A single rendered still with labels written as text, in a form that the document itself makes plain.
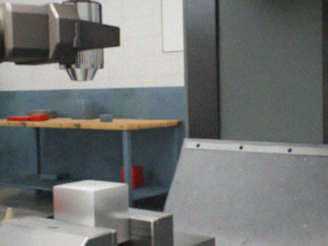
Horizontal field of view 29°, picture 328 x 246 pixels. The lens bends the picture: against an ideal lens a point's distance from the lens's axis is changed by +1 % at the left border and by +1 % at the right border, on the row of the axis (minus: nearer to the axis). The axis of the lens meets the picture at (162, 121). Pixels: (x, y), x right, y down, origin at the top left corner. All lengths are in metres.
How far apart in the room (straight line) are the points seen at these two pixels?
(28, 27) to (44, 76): 6.85
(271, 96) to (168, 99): 5.14
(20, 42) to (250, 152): 0.47
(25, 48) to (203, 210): 0.47
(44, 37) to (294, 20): 0.44
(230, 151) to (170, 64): 5.10
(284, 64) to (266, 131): 0.10
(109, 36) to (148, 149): 5.64
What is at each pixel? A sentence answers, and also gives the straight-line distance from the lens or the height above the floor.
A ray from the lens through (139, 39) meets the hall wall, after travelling 6.34.
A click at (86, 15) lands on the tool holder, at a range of 0.65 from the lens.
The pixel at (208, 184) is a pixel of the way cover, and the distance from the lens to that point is 0.98.
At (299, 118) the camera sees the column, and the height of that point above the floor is 1.13.
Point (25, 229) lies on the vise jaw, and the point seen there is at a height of 1.04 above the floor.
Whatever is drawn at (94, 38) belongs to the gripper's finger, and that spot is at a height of 1.23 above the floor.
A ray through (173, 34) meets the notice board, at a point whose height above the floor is 1.69.
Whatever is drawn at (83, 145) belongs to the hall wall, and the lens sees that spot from 6.97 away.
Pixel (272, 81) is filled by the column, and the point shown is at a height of 1.18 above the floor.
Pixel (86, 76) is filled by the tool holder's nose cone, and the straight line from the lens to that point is 0.65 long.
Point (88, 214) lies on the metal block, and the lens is 0.64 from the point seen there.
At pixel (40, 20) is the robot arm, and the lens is 0.60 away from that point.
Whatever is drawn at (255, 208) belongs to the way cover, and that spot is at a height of 1.00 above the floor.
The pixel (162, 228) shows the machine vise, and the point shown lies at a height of 1.03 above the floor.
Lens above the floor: 1.18
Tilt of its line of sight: 3 degrees down
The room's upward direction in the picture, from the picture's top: 1 degrees counter-clockwise
